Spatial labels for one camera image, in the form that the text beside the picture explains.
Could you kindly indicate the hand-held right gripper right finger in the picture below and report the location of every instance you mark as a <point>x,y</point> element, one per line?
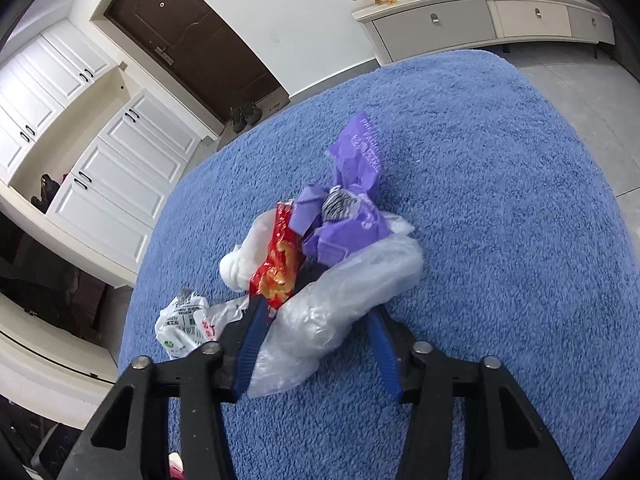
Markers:
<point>386,350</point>

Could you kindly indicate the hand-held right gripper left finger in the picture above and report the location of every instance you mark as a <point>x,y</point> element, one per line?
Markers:
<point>247,342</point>

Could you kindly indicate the clear plastic bag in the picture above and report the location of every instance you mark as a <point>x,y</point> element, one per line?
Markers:
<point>325,310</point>

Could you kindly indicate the red orange snack wrapper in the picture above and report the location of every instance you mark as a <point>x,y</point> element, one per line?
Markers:
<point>280,260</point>

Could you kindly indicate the white printed plastic bag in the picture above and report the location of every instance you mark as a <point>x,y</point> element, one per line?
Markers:
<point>182,322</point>

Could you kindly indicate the white crumpled tissue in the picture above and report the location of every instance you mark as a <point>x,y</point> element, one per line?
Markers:
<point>240,265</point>

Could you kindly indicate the crumpled purple bag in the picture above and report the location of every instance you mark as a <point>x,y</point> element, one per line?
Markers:
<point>347,237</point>

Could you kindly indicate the black white striped wrapper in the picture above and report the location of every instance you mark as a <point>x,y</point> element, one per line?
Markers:
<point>340,205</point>

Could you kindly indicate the blue fluffy blanket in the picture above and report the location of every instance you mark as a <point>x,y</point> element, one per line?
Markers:
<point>500,240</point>

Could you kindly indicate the long purple wrapper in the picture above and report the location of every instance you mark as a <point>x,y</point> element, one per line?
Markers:
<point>360,155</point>

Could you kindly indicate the white lower cabinets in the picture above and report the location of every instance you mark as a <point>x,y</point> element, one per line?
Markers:
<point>130,175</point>

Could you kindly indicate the brown shoe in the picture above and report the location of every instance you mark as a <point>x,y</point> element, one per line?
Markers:
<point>237,120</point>
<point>251,112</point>

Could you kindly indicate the grey door mat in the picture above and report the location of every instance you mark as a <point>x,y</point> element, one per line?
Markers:
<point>275,106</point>

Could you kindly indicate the dark bag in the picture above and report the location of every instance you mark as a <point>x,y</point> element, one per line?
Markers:
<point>46,192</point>

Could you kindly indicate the brown entrance door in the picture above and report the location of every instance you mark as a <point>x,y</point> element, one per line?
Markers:
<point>195,35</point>

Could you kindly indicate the white television console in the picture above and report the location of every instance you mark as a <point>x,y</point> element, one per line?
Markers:
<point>450,22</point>

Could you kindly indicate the white upper wall cabinets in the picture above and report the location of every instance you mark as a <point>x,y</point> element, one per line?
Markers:
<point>45,90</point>

